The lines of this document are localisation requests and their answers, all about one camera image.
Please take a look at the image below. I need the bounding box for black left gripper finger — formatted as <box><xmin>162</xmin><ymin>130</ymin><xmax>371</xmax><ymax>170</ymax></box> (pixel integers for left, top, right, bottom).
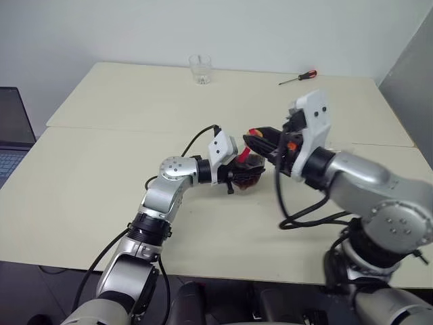
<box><xmin>236</xmin><ymin>154</ymin><xmax>267</xmax><ymax>169</ymax></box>
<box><xmin>233</xmin><ymin>166</ymin><xmax>266</xmax><ymax>187</ymax></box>

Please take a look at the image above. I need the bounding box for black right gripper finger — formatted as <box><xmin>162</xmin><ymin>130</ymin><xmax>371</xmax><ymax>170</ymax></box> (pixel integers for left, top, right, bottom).
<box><xmin>252</xmin><ymin>125</ymin><xmax>284</xmax><ymax>144</ymax></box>
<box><xmin>242</xmin><ymin>134</ymin><xmax>282</xmax><ymax>160</ymax></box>

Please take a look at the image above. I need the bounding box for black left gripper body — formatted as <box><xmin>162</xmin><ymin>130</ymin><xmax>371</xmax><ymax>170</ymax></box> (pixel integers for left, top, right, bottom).
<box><xmin>216</xmin><ymin>161</ymin><xmax>240</xmax><ymax>196</ymax></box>

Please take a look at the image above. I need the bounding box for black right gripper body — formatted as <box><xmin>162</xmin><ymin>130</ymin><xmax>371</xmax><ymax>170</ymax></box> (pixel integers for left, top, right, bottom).
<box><xmin>273</xmin><ymin>110</ymin><xmax>309</xmax><ymax>177</ymax></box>

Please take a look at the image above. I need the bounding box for clear bottle with dark drink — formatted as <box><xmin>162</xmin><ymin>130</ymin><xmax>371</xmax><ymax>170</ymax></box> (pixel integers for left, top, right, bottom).
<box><xmin>233</xmin><ymin>145</ymin><xmax>267</xmax><ymax>193</ymax></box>

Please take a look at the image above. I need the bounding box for red and black screwdriver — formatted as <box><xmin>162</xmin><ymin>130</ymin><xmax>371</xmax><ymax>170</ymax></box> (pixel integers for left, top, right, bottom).
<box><xmin>278</xmin><ymin>69</ymin><xmax>317</xmax><ymax>86</ymax></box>

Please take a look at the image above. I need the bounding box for clear glass tumbler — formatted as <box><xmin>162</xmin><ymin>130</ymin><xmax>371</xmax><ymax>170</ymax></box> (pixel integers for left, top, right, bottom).
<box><xmin>188</xmin><ymin>53</ymin><xmax>212</xmax><ymax>86</ymax></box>

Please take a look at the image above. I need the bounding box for dark rounded shape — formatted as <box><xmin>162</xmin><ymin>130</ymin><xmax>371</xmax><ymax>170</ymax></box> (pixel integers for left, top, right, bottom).
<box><xmin>168</xmin><ymin>280</ymin><xmax>209</xmax><ymax>325</ymax></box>

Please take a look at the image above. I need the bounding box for grey laptop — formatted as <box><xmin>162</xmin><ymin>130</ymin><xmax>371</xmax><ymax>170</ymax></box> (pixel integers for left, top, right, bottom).
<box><xmin>0</xmin><ymin>87</ymin><xmax>37</xmax><ymax>189</ymax></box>

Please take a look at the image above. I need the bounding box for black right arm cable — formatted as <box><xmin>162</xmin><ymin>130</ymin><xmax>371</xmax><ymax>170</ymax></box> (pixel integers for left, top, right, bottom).
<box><xmin>273</xmin><ymin>158</ymin><xmax>352</xmax><ymax>232</ymax></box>

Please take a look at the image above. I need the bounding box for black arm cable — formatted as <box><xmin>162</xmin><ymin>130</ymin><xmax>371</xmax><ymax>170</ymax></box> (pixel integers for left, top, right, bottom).
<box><xmin>273</xmin><ymin>158</ymin><xmax>352</xmax><ymax>232</ymax></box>
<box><xmin>72</xmin><ymin>125</ymin><xmax>223</xmax><ymax>325</ymax></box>

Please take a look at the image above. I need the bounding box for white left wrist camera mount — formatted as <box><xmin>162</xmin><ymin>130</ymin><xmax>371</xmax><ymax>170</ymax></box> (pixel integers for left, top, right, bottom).
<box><xmin>206</xmin><ymin>131</ymin><xmax>240</xmax><ymax>186</ymax></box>

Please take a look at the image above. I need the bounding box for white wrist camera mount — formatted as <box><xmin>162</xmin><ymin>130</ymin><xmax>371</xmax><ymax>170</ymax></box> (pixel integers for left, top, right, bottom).
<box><xmin>286</xmin><ymin>89</ymin><xmax>332</xmax><ymax>184</ymax></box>
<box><xmin>206</xmin><ymin>131</ymin><xmax>240</xmax><ymax>186</ymax></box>

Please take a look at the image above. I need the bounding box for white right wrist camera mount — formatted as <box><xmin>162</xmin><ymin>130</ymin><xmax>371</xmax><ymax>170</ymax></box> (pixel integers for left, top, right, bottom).
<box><xmin>286</xmin><ymin>89</ymin><xmax>332</xmax><ymax>184</ymax></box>

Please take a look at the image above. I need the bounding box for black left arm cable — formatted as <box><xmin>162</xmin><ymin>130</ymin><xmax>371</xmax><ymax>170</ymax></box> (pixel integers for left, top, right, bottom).
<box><xmin>72</xmin><ymin>125</ymin><xmax>223</xmax><ymax>325</ymax></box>

